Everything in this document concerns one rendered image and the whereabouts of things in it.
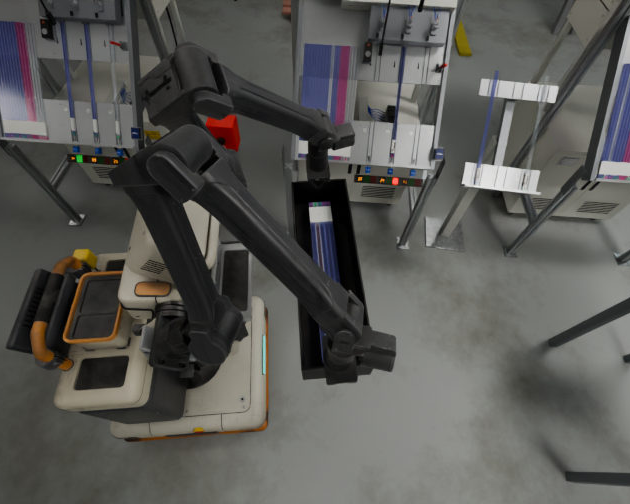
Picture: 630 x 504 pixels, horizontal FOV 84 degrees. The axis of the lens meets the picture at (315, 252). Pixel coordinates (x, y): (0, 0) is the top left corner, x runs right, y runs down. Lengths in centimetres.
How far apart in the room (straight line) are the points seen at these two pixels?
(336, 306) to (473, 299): 183
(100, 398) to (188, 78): 97
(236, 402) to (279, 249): 124
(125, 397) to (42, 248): 174
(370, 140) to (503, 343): 137
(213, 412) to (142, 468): 50
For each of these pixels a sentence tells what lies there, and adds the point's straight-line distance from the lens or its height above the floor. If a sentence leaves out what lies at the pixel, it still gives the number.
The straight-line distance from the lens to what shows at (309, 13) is 192.
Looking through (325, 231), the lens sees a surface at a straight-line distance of 107.
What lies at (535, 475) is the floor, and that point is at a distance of 223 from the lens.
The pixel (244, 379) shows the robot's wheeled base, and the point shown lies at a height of 28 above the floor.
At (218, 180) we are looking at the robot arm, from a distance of 50.
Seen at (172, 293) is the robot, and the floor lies 122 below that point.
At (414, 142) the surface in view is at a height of 80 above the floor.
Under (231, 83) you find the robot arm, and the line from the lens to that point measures 68.
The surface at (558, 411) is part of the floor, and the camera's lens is 236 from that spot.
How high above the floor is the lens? 194
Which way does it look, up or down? 58 degrees down
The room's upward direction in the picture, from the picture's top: 3 degrees clockwise
